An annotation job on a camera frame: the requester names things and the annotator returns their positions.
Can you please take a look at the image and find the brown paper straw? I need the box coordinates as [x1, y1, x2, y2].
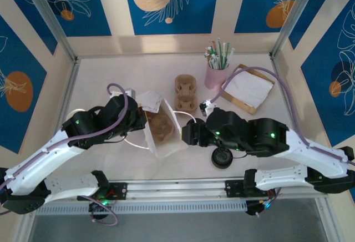
[210, 40, 220, 61]

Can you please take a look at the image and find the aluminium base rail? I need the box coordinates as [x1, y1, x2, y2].
[108, 175, 325, 200]

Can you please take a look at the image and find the white wrapped straw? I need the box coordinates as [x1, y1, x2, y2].
[226, 47, 236, 67]
[205, 46, 220, 68]
[204, 52, 217, 69]

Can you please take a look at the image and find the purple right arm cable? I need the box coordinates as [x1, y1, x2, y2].
[212, 67, 355, 208]

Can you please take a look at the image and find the brown pulp cup carrier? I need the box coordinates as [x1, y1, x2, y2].
[174, 74, 199, 114]
[148, 113, 176, 143]

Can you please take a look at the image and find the white napkin stack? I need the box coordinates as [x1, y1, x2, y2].
[224, 67, 274, 109]

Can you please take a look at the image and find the aluminium frame post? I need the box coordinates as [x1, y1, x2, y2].
[269, 0, 327, 59]
[19, 0, 79, 62]

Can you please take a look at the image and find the cardboard napkin tray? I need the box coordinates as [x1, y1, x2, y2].
[220, 63, 276, 115]

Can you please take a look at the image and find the green striped paper straw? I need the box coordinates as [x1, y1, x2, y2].
[222, 42, 230, 69]
[217, 37, 224, 69]

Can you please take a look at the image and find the white paper bag with handles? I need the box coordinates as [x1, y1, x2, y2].
[123, 89, 201, 159]

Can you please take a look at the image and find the pink straw holder cup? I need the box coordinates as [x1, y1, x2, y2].
[204, 65, 230, 90]

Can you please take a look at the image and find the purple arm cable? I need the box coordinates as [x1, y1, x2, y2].
[212, 67, 355, 208]
[0, 83, 131, 226]

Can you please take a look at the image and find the grey slotted cable duct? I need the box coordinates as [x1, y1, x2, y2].
[35, 199, 248, 215]

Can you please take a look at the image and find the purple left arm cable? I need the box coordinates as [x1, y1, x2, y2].
[0, 83, 131, 226]

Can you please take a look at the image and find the aluminium side rail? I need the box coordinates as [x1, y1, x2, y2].
[57, 58, 82, 126]
[269, 54, 299, 132]

